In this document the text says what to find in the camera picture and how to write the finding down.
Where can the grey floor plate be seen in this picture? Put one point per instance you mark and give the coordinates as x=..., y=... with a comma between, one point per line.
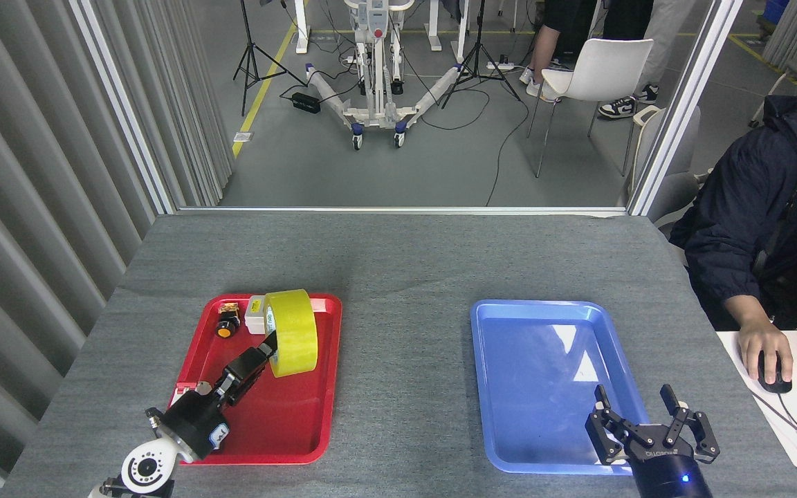
x=243, y=137

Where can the silver post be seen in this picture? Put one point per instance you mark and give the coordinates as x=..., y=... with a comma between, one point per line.
x=682, y=104

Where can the person's hand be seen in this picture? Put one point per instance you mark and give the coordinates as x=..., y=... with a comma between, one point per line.
x=762, y=353

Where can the white power strip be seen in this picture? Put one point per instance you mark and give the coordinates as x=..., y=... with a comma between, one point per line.
x=501, y=65

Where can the white two-button switch box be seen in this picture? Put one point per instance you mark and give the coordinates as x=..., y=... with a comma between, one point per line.
x=254, y=321

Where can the person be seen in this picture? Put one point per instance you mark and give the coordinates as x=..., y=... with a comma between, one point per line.
x=544, y=48
x=627, y=17
x=751, y=207
x=672, y=34

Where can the red plastic tray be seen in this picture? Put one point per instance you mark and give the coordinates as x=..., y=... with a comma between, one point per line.
x=281, y=422

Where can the blue bin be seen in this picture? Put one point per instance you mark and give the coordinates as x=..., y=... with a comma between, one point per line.
x=777, y=10

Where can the grey office chair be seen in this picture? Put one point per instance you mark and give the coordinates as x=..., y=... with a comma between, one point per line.
x=675, y=187

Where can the silver horizontal rail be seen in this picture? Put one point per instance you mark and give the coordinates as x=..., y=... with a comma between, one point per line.
x=398, y=209

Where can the blue plastic tray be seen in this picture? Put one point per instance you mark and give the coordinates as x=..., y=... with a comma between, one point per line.
x=544, y=387

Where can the yellow tape roll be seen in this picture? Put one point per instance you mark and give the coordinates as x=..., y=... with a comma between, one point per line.
x=296, y=332

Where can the white table leg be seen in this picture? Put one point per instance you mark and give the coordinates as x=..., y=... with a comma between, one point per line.
x=433, y=24
x=464, y=28
x=301, y=28

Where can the black tripod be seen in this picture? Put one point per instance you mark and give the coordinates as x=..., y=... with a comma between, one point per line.
x=481, y=28
x=248, y=28

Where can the black power adapter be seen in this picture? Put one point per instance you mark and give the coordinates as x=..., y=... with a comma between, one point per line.
x=306, y=103

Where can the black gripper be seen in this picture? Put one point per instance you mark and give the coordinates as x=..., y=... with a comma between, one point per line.
x=668, y=474
x=201, y=422

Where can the black computer mouse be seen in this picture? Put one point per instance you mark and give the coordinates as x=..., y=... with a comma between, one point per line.
x=779, y=386

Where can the white stand on wheels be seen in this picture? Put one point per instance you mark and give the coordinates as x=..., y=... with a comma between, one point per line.
x=374, y=69

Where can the black yellow push button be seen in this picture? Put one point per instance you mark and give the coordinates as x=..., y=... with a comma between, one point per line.
x=226, y=326

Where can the white plastic chair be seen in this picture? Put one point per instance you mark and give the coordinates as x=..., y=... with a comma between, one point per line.
x=606, y=66

